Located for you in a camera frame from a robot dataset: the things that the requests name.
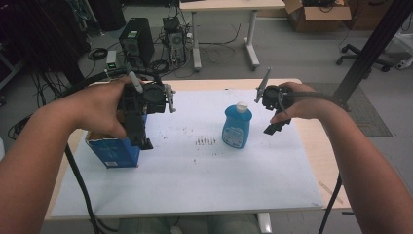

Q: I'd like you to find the white desk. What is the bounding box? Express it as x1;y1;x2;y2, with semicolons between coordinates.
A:
178;0;286;72

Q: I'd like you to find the coiled black cable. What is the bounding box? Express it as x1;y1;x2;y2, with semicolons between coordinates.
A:
148;58;170;75
87;47;109;61

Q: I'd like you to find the white object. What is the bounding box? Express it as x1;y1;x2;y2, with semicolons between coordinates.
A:
394;57;413;71

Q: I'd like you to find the black computer tower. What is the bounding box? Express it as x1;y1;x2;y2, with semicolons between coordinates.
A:
118;17;156;67

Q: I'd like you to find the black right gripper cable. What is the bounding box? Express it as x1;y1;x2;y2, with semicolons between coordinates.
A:
285;91;350;234

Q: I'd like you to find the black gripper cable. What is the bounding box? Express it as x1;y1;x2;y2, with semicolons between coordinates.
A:
57;66;164;234
285;91;350;234

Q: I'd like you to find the black metal stand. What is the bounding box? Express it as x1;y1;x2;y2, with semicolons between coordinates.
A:
330;0;413;113

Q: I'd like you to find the black office chair base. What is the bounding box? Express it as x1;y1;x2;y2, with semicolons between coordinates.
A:
335;43;394;73

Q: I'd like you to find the bundle of black floor cables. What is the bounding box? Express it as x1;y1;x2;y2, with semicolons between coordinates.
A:
8;113;35;140

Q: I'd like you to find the open computer tower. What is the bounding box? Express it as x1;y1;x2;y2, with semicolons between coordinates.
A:
162;16;188;66

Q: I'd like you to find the white table leg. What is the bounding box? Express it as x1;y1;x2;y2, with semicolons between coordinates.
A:
257;213;273;234

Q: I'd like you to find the person's left hand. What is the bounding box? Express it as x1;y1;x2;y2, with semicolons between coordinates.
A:
62;76;144;140

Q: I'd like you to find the brown cardboard box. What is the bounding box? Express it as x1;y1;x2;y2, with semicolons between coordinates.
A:
283;0;353;33

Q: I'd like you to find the white table mat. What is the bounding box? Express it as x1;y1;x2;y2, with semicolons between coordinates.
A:
50;89;325;218

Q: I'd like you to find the grey floor mat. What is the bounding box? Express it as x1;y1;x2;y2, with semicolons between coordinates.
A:
305;81;394;137

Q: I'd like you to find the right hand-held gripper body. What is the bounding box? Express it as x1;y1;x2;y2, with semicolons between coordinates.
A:
254;67;295;113

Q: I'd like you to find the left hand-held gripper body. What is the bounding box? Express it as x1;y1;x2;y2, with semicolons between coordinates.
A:
117;81;178;117

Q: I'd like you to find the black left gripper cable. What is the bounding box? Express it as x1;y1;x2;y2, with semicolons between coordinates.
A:
57;66;164;234

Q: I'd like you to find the small white device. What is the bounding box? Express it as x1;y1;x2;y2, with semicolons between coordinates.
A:
105;50;118;71

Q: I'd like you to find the blue cardboard box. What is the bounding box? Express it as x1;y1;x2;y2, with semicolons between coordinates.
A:
85;113;149;170

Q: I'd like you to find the person's right hand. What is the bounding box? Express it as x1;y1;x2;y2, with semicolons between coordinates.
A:
270;81;345;125

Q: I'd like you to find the blue bottle with white cap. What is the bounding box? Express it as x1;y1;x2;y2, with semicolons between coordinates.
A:
221;100;253;150

